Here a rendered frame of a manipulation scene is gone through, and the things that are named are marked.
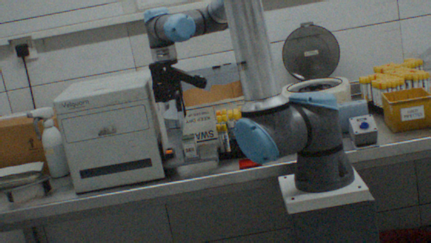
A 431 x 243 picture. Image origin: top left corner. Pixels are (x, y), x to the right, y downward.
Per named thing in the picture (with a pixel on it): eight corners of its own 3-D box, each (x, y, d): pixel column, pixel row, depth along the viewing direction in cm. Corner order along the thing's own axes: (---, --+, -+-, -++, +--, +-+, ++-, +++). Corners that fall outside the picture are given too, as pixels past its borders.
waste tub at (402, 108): (392, 134, 194) (389, 102, 192) (384, 122, 207) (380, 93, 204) (436, 127, 193) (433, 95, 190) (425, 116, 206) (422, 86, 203)
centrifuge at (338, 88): (284, 134, 214) (278, 100, 211) (287, 112, 242) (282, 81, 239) (355, 125, 209) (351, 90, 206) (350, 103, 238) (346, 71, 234)
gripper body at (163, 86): (158, 99, 193) (149, 61, 190) (185, 94, 193) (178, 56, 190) (155, 105, 186) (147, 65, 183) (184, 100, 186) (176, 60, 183)
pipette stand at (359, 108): (339, 138, 199) (335, 108, 197) (337, 132, 206) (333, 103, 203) (371, 134, 198) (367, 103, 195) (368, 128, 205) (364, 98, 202)
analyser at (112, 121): (75, 195, 192) (51, 101, 184) (91, 166, 218) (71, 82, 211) (174, 178, 191) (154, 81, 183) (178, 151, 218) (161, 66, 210)
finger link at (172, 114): (166, 133, 185) (162, 104, 188) (186, 129, 185) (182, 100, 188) (165, 130, 182) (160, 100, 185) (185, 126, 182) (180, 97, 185)
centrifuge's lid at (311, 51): (277, 27, 235) (278, 26, 243) (287, 93, 238) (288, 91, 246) (335, 17, 231) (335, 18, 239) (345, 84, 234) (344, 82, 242)
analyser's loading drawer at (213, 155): (152, 174, 192) (149, 158, 190) (155, 167, 198) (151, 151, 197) (219, 162, 191) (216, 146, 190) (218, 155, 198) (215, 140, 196)
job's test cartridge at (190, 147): (185, 161, 192) (182, 141, 190) (186, 156, 197) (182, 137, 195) (198, 158, 192) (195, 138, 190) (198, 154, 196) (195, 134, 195)
